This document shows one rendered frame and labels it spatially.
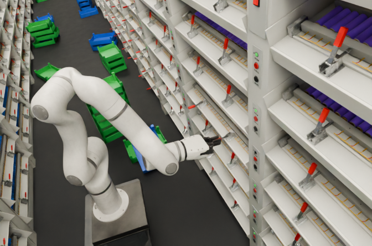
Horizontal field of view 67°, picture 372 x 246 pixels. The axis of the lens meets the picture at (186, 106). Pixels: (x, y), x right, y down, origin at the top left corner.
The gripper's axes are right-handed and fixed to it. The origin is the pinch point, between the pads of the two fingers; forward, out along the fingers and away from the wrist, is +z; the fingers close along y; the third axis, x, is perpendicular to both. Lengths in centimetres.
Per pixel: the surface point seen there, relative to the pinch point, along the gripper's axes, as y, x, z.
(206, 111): -21.8, -0.9, 6.9
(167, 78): -90, -19, 12
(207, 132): -25.7, -18.9, 11.3
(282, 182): 29.8, 1.4, 10.9
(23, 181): -86, -78, -95
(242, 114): 8.7, 18.9, 4.7
